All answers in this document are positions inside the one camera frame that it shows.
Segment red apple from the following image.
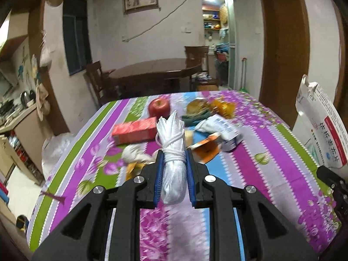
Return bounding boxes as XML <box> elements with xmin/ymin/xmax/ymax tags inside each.
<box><xmin>148</xmin><ymin>97</ymin><xmax>171</xmax><ymax>119</ymax></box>

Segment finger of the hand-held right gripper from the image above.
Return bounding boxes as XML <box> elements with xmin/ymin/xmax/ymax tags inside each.
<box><xmin>316</xmin><ymin>165</ymin><xmax>348</xmax><ymax>223</ymax></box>

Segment kitchen counter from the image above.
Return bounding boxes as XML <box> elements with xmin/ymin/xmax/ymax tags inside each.
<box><xmin>0</xmin><ymin>103</ymin><xmax>45</xmax><ymax>185</ymax></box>

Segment white printed pouch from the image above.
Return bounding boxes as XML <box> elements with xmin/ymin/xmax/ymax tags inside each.
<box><xmin>194</xmin><ymin>114</ymin><xmax>244</xmax><ymax>153</ymax></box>

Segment green cloth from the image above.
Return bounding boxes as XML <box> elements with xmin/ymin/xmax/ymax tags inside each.
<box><xmin>182</xmin><ymin>111</ymin><xmax>211</xmax><ymax>127</ymax></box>

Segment white plastic floor bag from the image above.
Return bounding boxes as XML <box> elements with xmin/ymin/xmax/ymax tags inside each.
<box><xmin>41</xmin><ymin>133</ymin><xmax>75</xmax><ymax>180</ymax></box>

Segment red carton box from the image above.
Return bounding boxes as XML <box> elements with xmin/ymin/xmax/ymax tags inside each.
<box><xmin>111</xmin><ymin>116</ymin><xmax>159</xmax><ymax>145</ymax></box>

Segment dark wooden chair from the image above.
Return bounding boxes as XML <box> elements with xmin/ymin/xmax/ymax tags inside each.
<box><xmin>184</xmin><ymin>46</ymin><xmax>219</xmax><ymax>90</ymax></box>
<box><xmin>85</xmin><ymin>61</ymin><xmax>115</xmax><ymax>106</ymax></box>

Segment striped floral tablecloth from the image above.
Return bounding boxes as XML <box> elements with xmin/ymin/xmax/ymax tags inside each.
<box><xmin>26</xmin><ymin>90</ymin><xmax>341</xmax><ymax>261</ymax></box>

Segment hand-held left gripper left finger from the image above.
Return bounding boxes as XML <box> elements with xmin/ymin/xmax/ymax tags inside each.
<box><xmin>32</xmin><ymin>150</ymin><xmax>164</xmax><ymax>261</ymax></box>

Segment cluttered wall shelf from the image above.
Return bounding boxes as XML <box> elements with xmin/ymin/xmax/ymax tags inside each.
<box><xmin>202</xmin><ymin>8</ymin><xmax>222</xmax><ymax>30</ymax></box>

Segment brown wooden door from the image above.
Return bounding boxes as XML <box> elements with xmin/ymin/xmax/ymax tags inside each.
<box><xmin>258</xmin><ymin>0</ymin><xmax>310</xmax><ymax>127</ymax></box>

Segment crumpled white tissue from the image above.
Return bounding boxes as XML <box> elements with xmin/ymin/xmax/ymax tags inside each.
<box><xmin>121</xmin><ymin>144</ymin><xmax>155</xmax><ymax>165</ymax></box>

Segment white medicine box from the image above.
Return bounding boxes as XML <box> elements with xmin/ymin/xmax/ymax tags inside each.
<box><xmin>292</xmin><ymin>74</ymin><xmax>348</xmax><ymax>169</ymax></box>

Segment bread bun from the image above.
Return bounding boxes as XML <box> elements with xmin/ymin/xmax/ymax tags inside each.
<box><xmin>186</xmin><ymin>99</ymin><xmax>210</xmax><ymax>115</ymax></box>

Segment wall cable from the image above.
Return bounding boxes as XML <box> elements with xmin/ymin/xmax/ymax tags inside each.
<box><xmin>122</xmin><ymin>0</ymin><xmax>202</xmax><ymax>42</ymax></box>

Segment hanging white bags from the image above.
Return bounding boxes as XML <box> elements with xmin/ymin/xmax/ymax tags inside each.
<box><xmin>40</xmin><ymin>30</ymin><xmax>52</xmax><ymax>67</ymax></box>

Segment orange plastic packet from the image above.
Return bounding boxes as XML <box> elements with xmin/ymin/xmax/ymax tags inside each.
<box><xmin>211</xmin><ymin>98</ymin><xmax>236</xmax><ymax>119</ymax></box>

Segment dark wooden dining table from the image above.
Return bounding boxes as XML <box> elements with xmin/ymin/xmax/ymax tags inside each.
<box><xmin>109</xmin><ymin>58</ymin><xmax>203</xmax><ymax>98</ymax></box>

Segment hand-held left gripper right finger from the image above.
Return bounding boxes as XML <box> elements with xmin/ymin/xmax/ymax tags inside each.
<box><xmin>186</xmin><ymin>148</ymin><xmax>318</xmax><ymax>261</ymax></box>

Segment dark window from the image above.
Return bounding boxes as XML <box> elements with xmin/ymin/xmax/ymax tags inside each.
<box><xmin>63</xmin><ymin>0</ymin><xmax>92</xmax><ymax>76</ymax></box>

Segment orange and white small box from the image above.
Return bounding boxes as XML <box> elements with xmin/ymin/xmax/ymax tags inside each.
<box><xmin>187</xmin><ymin>132</ymin><xmax>222</xmax><ymax>165</ymax></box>

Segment yellow wrapper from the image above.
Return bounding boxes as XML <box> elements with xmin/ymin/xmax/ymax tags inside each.
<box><xmin>125</xmin><ymin>162</ymin><xmax>149</xmax><ymax>181</ymax></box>

